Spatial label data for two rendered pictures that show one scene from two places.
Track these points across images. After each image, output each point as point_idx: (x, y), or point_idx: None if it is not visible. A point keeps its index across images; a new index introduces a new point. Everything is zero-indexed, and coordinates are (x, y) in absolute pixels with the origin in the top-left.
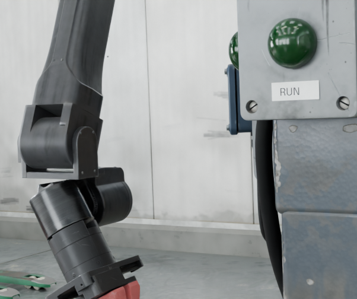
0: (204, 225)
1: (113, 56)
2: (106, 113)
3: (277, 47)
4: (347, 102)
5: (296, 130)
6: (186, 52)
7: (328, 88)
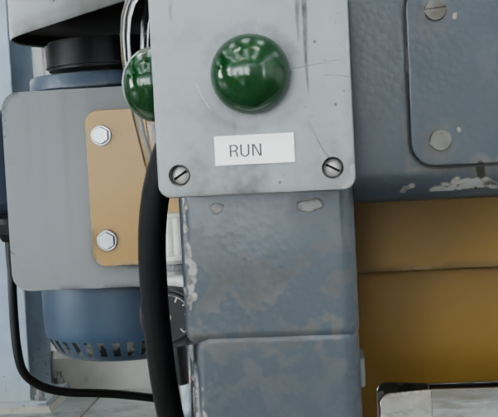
0: None
1: None
2: None
3: (237, 79)
4: (337, 167)
5: (222, 210)
6: None
7: (309, 145)
